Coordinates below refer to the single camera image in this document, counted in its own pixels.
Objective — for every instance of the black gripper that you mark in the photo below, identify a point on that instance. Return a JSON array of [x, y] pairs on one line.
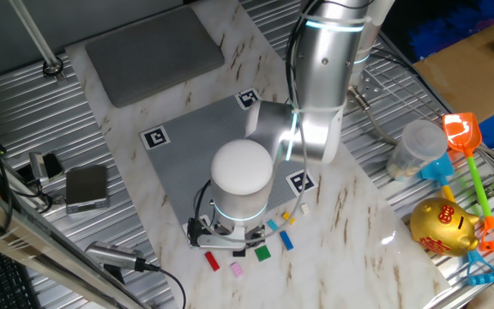
[[256, 229]]

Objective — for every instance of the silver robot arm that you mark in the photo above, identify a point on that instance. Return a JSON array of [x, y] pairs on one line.
[[240, 171]]

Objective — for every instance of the green square Lego plate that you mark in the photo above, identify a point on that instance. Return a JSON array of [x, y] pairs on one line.
[[262, 253]]

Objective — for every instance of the cyan Lego brick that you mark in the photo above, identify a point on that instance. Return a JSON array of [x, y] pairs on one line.
[[272, 225]]

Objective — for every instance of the blue Lego brick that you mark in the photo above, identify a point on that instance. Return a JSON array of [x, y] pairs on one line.
[[286, 240]]

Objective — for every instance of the pink Lego brick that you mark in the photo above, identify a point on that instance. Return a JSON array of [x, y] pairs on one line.
[[236, 269]]

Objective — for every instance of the yellow Lego brick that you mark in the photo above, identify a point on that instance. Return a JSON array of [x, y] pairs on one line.
[[286, 216]]

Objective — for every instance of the red Lego brick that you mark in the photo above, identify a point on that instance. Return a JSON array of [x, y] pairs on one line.
[[212, 261]]

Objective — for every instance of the white Lego brick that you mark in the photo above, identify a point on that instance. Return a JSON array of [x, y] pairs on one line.
[[305, 209]]

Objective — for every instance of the grey Lego baseplate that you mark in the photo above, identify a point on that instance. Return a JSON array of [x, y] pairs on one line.
[[178, 159]]

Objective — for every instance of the black white marker tag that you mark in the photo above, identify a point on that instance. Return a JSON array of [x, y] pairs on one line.
[[302, 182], [154, 137], [247, 98], [204, 219]]

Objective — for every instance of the silver cylindrical device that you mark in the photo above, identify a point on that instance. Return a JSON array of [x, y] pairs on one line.
[[114, 255]]

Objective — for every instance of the silver digital scale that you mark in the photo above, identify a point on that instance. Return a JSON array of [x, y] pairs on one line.
[[86, 189]]

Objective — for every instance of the gold piggy bank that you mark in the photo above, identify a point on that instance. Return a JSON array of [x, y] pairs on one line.
[[442, 227]]

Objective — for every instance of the clear plastic jar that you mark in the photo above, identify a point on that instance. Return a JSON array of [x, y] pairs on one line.
[[418, 150]]

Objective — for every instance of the blue toy shovel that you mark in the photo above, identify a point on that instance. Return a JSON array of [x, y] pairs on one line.
[[437, 169]]

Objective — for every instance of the grey fabric pad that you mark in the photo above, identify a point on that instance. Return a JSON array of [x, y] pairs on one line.
[[144, 56]]

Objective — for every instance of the orange toy shovel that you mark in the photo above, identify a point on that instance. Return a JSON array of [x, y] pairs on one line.
[[461, 133]]

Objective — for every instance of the cardboard box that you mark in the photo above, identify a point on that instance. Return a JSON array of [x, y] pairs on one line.
[[465, 77]]

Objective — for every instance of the blue fuzzy fabric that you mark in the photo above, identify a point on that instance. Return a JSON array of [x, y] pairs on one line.
[[444, 30]]

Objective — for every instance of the metal pole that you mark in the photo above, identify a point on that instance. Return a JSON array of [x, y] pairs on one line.
[[32, 34]]

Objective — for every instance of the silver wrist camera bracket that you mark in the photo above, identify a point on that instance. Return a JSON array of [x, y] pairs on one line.
[[221, 241]]

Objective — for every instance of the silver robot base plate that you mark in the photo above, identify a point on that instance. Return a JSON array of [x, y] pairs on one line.
[[371, 86]]

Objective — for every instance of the silver camera on mount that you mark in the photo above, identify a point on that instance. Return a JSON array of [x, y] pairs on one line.
[[43, 166]]

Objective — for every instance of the aluminium frame bar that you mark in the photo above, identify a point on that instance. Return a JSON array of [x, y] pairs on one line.
[[15, 223]]

